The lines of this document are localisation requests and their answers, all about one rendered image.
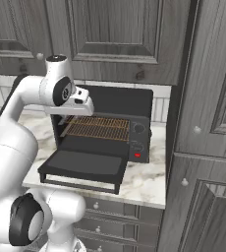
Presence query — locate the black toaster oven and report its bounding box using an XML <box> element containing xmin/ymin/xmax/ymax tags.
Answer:
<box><xmin>37</xmin><ymin>84</ymin><xmax>154</xmax><ymax>196</ymax></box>

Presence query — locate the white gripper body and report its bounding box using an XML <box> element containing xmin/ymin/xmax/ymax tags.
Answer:
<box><xmin>43</xmin><ymin>94</ymin><xmax>95</xmax><ymax>117</ymax></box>

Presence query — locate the grey wooden tall cupboard door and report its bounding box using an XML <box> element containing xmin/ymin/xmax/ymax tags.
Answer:
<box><xmin>173</xmin><ymin>0</ymin><xmax>226</xmax><ymax>160</ymax></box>
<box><xmin>156</xmin><ymin>153</ymin><xmax>226</xmax><ymax>252</ymax></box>

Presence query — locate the black toaster oven door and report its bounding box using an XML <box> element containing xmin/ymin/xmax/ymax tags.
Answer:
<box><xmin>37</xmin><ymin>135</ymin><xmax>130</xmax><ymax>196</ymax></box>

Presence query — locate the black toaster oven knob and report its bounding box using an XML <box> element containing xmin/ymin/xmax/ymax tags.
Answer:
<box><xmin>131</xmin><ymin>141</ymin><xmax>145</xmax><ymax>154</ymax></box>
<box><xmin>132</xmin><ymin>122</ymin><xmax>146</xmax><ymax>135</ymax></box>

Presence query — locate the grey wooden drawer front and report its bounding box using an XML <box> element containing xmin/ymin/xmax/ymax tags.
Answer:
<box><xmin>73</xmin><ymin>233</ymin><xmax>138</xmax><ymax>252</ymax></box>
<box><xmin>84</xmin><ymin>196</ymin><xmax>141</xmax><ymax>219</ymax></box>
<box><xmin>75</xmin><ymin>215</ymin><xmax>140</xmax><ymax>238</ymax></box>

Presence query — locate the black oven door handle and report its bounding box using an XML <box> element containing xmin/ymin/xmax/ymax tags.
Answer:
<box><xmin>38</xmin><ymin>172</ymin><xmax>122</xmax><ymax>196</ymax></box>

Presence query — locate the grey wooden wall cupboard door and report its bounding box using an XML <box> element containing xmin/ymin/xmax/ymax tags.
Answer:
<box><xmin>0</xmin><ymin>0</ymin><xmax>55</xmax><ymax>77</ymax></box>
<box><xmin>44</xmin><ymin>0</ymin><xmax>198</xmax><ymax>87</ymax></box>

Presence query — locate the brown wire oven rack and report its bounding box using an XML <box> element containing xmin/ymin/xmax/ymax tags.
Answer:
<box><xmin>60</xmin><ymin>115</ymin><xmax>132</xmax><ymax>143</ymax></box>

